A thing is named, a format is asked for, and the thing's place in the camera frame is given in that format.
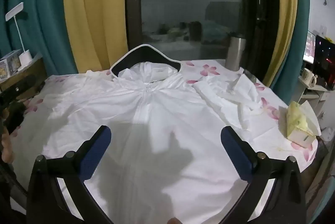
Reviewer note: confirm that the printed cardboard box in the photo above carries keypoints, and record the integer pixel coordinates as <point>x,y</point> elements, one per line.
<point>9,64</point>

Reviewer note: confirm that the person's left hand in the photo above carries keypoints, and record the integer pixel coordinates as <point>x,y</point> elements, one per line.
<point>6,148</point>

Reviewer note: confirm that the white hooded jacket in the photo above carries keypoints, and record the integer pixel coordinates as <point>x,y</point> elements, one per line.
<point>157,98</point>

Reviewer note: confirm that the dark glass window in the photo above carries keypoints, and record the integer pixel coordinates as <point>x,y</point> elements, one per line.
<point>183,4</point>

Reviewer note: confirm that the black chair with white trim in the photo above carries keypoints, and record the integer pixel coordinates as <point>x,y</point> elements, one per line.
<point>146,54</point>

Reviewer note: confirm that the black computer case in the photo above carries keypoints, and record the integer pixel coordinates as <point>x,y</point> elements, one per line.
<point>324,56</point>

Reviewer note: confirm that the computer monitor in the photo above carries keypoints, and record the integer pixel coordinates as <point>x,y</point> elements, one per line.
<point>310,48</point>

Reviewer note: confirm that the stainless steel tumbler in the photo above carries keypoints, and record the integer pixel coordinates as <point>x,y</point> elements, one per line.
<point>235,54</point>

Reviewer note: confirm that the white mug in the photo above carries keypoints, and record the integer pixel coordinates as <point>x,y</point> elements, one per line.
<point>307,76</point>

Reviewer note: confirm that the yellow curtain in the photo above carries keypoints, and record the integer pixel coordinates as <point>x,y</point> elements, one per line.
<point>285,17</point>
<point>91,17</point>

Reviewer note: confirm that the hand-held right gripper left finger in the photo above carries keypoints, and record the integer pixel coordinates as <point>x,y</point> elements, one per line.
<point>96,153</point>

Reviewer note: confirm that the wooden cabinet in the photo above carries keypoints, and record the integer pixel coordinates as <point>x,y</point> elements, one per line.
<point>26,77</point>

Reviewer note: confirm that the pink floral tablecloth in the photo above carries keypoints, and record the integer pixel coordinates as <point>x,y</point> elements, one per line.
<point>36,119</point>

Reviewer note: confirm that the white desk lamp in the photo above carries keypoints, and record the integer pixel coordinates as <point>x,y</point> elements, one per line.
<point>25,57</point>

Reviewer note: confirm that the white desk shelf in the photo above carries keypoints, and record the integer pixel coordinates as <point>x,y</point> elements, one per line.
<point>311,93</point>

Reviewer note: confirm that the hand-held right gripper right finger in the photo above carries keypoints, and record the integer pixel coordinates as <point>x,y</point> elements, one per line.
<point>235,156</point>

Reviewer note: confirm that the small grey-green figurine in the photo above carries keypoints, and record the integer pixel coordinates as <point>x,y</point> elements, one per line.
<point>250,75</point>

